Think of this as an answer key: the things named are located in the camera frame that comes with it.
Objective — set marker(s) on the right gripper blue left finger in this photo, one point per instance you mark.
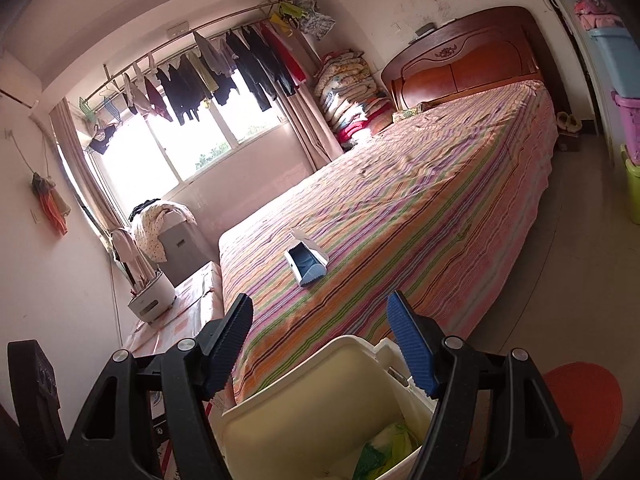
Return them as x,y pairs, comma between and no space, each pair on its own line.
224,346

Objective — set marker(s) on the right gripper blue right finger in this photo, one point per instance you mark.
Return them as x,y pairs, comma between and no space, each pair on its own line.
418,338

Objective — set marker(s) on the white plastic trash bin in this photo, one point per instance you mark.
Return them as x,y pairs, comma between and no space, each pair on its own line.
350,411

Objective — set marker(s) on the white desktop organizer box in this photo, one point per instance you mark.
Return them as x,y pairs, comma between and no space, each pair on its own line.
154,300

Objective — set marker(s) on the white blue box on bed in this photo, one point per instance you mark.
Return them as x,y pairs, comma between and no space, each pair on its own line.
307,261

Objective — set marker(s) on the grey cabinet with cloth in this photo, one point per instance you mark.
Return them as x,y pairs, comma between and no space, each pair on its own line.
168,234

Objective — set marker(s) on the striped bed sheet mattress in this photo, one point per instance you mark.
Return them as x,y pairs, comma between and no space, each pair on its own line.
437,206

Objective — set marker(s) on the pink curtain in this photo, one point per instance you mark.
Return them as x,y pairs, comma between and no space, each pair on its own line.
312,131

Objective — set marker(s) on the stack of folded quilts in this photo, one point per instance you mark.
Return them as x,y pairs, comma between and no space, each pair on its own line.
354,105

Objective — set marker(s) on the green storage bin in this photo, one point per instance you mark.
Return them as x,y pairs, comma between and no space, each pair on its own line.
633,185

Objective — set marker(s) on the hanging dark clothes row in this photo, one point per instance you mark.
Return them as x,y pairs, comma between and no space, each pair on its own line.
204,71

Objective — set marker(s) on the wooden bed headboard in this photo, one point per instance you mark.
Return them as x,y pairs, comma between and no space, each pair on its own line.
481,51

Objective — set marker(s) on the purple storage bin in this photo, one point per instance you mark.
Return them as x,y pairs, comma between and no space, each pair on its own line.
629,109

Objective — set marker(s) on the white air conditioner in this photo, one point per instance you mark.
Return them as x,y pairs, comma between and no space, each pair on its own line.
17,82

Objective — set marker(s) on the orange cloth on wall hook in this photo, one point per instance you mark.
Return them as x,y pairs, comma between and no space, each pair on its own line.
54,208

